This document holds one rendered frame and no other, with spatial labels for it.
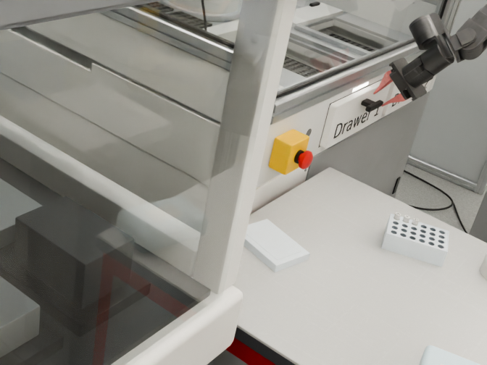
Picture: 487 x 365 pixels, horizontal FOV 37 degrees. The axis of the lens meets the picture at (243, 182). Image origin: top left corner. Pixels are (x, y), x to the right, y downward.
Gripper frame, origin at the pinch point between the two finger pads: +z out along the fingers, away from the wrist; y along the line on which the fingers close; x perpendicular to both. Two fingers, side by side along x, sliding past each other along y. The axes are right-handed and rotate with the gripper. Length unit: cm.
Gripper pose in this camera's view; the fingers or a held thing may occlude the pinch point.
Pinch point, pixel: (380, 97)
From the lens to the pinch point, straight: 177.3
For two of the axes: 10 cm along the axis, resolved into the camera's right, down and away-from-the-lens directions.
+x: -5.7, 3.0, -7.6
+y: -5.3, -8.4, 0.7
